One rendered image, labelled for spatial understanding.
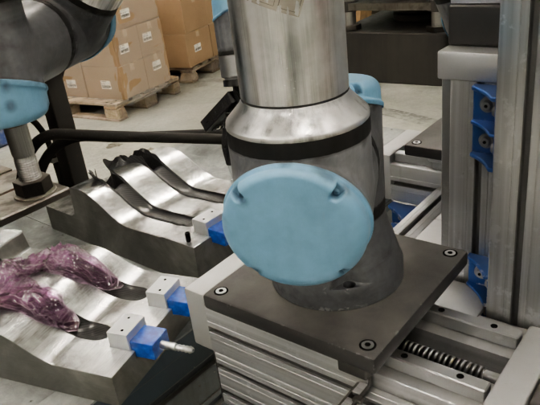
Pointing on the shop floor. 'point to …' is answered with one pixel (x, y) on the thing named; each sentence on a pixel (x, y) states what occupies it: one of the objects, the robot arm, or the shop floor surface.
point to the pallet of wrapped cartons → (124, 67)
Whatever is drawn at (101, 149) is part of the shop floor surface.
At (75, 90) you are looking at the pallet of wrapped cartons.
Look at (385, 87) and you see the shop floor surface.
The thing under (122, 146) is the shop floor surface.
